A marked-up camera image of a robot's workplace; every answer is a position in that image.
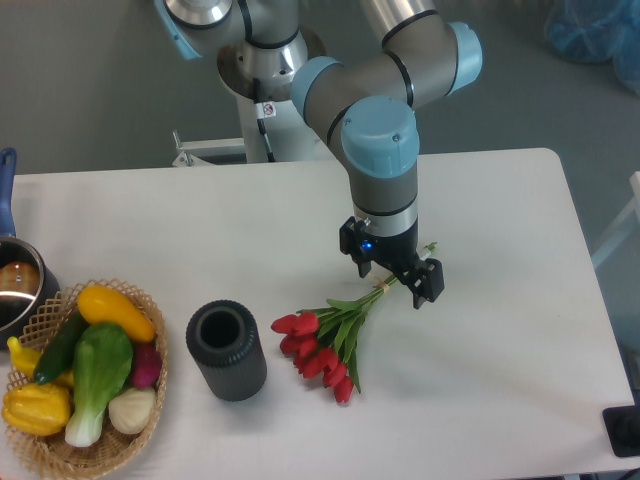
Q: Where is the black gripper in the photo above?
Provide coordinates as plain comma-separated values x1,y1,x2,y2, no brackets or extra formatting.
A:
339,216,445,310

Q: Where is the red tulip bouquet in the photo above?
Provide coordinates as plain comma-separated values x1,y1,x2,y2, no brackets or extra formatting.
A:
270,241,440,405

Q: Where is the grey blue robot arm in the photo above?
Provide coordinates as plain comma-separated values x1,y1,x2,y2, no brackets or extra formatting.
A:
155,1,483,306

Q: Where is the dark grey ribbed vase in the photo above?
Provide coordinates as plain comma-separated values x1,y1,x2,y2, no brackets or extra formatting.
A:
186,300,267,402

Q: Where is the purple red onion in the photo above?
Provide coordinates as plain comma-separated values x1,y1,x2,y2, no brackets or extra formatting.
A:
130,344,162,389

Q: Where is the black device at edge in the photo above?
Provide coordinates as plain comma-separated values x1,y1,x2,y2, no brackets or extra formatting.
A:
602,405,639,458

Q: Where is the yellow squash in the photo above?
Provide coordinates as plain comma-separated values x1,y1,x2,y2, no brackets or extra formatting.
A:
77,285,156,343

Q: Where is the white garlic bulb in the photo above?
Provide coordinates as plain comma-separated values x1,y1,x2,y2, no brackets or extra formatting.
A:
108,388,156,435

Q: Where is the green bok choy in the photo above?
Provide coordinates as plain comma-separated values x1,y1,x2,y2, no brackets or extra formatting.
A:
65,322,133,448

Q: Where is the blue plastic bag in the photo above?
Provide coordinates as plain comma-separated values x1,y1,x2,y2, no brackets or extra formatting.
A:
544,1,639,94

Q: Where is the woven wicker basket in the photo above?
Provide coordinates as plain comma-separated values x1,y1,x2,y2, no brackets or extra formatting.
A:
5,279,168,479

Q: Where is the dark green cucumber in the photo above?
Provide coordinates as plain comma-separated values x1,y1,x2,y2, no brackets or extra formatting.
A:
33,310,89,385

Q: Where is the small yellow gourd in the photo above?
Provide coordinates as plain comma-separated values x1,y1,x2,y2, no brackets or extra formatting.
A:
7,336,74,389

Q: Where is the yellow bell pepper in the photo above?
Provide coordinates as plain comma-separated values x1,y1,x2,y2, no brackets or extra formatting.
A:
1,383,71,436

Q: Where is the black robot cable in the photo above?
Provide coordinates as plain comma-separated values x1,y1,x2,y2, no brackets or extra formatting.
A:
251,77,277,164

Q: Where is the white metal frame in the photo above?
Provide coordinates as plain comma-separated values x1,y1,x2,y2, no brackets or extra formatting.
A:
591,171,639,269

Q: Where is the blue handled saucepan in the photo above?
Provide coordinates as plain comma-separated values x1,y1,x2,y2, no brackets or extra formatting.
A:
1,148,59,352

